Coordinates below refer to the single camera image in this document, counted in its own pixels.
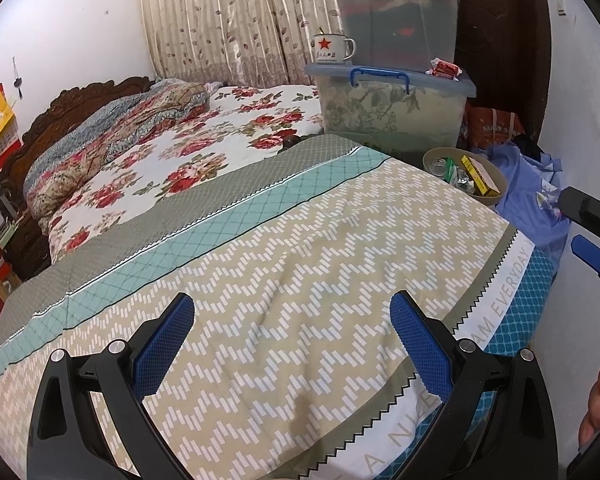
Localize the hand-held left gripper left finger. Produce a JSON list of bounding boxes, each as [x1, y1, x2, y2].
[[26, 291, 197, 480]]

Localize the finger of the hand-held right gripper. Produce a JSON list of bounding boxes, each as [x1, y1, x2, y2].
[[570, 236, 600, 301], [557, 186, 600, 248]]

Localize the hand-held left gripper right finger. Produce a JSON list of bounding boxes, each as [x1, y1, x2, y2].
[[389, 290, 561, 480]]

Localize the beige bowl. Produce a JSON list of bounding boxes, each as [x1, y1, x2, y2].
[[422, 147, 508, 208]]

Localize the blue cloth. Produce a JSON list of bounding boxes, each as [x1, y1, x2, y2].
[[472, 142, 573, 271]]

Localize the small yellow cardboard box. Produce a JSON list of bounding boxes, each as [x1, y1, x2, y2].
[[461, 155, 502, 196]]

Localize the orange plastic bag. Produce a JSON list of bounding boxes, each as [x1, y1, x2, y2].
[[462, 105, 526, 148]]

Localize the floral bedsheet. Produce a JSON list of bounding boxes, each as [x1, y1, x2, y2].
[[47, 84, 331, 263]]

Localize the dark wooden door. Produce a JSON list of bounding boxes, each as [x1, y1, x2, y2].
[[437, 0, 553, 161]]

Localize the folded floral quilt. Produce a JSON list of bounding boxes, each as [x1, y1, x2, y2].
[[22, 79, 212, 216]]

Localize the red snack packets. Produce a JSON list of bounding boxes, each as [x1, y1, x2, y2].
[[427, 57, 463, 81]]

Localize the blue lid storage box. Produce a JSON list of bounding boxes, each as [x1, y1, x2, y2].
[[304, 62, 477, 151]]

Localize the carved wooden headboard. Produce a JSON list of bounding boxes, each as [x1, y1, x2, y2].
[[0, 77, 158, 281]]

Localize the teal lid storage box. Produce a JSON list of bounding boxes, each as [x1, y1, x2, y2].
[[325, 0, 463, 73]]

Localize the red star enamel mug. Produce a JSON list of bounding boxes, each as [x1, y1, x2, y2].
[[312, 33, 356, 65]]

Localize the leaf patterned curtain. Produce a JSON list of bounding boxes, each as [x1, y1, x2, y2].
[[135, 0, 351, 86]]

